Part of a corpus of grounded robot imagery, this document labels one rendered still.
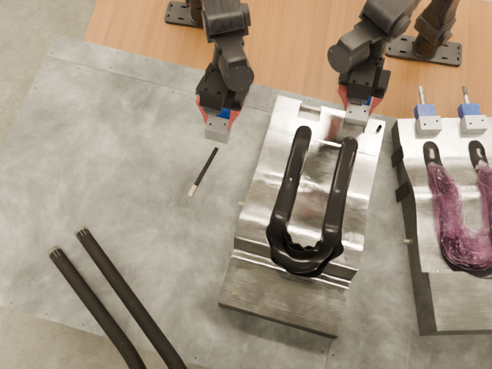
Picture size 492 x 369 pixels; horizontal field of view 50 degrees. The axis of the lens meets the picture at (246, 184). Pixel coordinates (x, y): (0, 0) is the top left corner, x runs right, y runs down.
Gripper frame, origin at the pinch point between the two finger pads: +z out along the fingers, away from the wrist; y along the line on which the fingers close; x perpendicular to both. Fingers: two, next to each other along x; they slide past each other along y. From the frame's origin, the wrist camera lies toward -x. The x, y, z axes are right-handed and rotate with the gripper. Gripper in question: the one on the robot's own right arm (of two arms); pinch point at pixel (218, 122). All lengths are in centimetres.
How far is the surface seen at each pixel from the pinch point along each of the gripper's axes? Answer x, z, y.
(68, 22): 113, 50, -97
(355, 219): -8.7, 9.2, 33.8
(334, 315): -24.5, 22.6, 34.5
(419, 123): 18.0, -1.1, 44.2
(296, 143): 5.8, 4.6, 17.5
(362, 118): 8.6, -4.4, 30.3
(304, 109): 15.8, 1.5, 17.4
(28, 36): 102, 56, -111
